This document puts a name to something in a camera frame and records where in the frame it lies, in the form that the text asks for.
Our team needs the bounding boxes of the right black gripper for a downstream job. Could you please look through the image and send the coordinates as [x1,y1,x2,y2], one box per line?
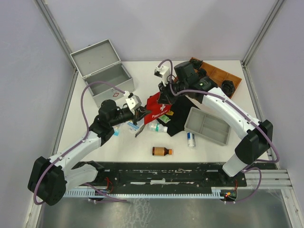
[158,76,188,105]

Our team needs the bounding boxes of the red first aid kit pouch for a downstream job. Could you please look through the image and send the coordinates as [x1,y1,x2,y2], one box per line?
[144,92,171,124]

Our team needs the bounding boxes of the black handled scissors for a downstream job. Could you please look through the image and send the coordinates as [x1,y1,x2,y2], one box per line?
[135,125,145,138]

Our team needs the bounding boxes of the blue white gauze packet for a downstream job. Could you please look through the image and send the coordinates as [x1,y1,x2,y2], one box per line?
[126,119,144,134]

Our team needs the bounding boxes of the green small sachet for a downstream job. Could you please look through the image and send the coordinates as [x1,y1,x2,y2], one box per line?
[159,114,170,123]

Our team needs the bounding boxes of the light blue mask packet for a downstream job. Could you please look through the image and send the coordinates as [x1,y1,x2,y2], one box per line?
[113,125,120,136]

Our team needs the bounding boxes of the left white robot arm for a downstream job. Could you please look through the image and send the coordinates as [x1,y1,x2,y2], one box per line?
[28,100,151,206]

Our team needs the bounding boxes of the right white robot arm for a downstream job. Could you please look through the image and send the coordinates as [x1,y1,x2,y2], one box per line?
[154,61,275,186]

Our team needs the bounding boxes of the brown medicine bottle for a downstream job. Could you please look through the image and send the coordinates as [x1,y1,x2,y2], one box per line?
[152,147,173,156]

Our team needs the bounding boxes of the clear bottle green label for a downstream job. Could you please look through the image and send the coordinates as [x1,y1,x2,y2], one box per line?
[148,123,168,133]

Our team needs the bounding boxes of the black folded cloth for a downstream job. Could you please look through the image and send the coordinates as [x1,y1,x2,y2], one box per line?
[154,96,198,137]

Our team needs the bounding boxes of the grey plastic divided tray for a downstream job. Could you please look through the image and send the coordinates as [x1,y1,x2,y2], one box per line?
[184,107,231,146]

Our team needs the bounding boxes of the dark rolled item compartment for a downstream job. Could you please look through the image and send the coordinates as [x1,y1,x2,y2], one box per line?
[190,59,203,70]
[197,68,208,78]

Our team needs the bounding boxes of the dark rolled item top compartment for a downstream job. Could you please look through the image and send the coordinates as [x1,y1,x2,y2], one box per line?
[190,59,203,70]

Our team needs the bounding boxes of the white blue tube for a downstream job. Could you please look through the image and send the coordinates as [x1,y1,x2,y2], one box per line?
[187,132,196,148]

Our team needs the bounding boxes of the grey metal first aid box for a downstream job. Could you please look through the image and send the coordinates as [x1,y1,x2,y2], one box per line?
[69,39,135,110]

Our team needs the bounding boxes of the brown wooden compartment tray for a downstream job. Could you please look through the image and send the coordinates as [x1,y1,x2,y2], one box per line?
[189,57,242,89]

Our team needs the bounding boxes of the black rolled item right compartment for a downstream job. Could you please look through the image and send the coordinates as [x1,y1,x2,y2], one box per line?
[221,80,236,98]

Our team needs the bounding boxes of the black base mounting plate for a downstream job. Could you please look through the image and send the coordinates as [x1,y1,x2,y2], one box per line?
[71,161,247,194]

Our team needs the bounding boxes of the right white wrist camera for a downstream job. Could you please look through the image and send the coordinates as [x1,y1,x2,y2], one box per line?
[154,66,170,86]

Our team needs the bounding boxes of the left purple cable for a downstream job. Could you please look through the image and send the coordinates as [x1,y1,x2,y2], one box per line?
[32,81,130,205]

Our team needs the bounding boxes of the purple cable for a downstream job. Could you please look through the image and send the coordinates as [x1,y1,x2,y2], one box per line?
[158,59,280,204]
[32,81,130,205]

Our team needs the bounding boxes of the light blue cable duct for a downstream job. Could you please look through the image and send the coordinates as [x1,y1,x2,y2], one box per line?
[64,187,224,200]

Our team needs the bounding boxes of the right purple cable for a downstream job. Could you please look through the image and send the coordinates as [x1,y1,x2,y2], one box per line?
[158,59,280,204]

